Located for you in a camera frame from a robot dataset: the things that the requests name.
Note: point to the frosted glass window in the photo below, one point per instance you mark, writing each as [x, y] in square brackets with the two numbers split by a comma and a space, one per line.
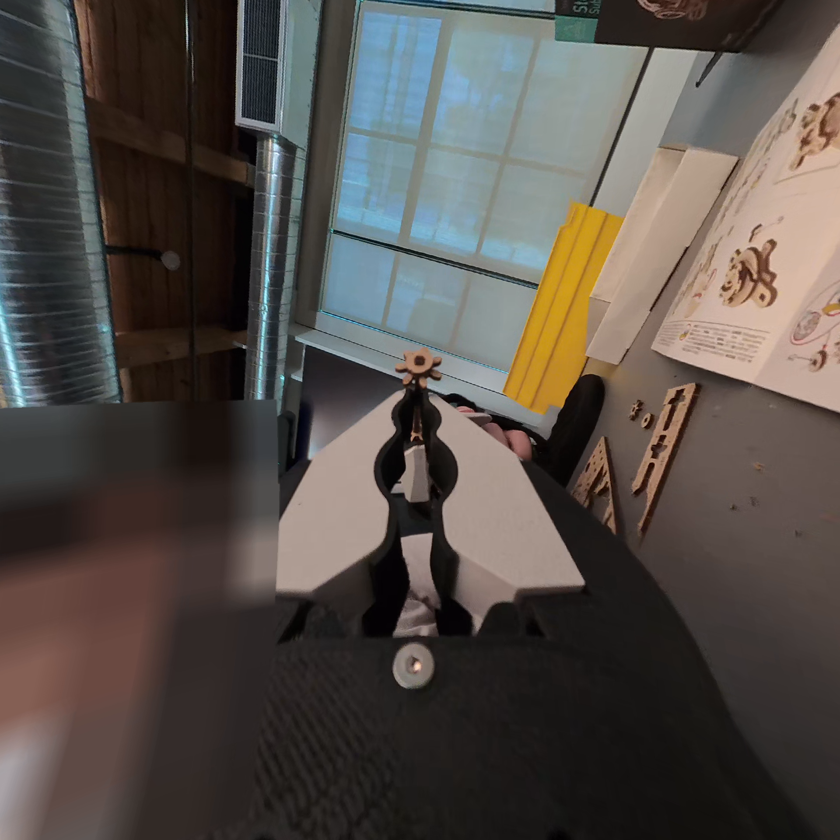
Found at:
[459, 164]

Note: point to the white ceiling sensor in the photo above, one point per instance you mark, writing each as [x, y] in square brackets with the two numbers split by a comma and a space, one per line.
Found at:
[170, 260]

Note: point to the narrow silver air duct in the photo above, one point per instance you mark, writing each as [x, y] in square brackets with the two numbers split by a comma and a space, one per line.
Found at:
[269, 262]

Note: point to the person's left hand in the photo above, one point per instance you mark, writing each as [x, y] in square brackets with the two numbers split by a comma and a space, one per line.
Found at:
[518, 443]

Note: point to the white air vent unit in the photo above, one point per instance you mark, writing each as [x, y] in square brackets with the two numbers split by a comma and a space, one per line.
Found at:
[262, 65]

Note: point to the black model kit box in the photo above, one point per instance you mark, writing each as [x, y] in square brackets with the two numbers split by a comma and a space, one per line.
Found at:
[656, 26]

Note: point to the large silver air duct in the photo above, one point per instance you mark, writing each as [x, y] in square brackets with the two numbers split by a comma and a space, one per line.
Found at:
[46, 197]

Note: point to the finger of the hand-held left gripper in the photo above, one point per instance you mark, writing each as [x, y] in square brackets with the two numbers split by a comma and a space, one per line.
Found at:
[476, 417]
[413, 472]

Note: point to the wooden cutout frame piece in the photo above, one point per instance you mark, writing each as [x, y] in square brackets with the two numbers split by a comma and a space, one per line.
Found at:
[663, 453]

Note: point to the laser-cut wooden parts sheet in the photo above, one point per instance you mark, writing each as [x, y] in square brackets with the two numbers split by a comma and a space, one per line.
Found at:
[600, 485]

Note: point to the yellow plastic bin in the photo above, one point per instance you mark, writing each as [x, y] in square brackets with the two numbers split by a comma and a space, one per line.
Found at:
[558, 315]

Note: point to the illustrated instruction booklet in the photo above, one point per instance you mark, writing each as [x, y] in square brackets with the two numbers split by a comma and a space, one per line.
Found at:
[787, 216]

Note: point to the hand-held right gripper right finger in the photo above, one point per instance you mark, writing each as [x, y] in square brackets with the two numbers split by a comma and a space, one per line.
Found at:
[505, 525]

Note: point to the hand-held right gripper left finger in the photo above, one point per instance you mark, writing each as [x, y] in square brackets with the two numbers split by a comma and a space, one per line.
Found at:
[334, 518]

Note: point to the white cardboard box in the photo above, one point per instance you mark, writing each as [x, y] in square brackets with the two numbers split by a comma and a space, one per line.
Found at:
[656, 262]

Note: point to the person's white shirt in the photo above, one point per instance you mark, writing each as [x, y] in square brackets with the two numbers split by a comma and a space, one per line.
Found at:
[417, 577]

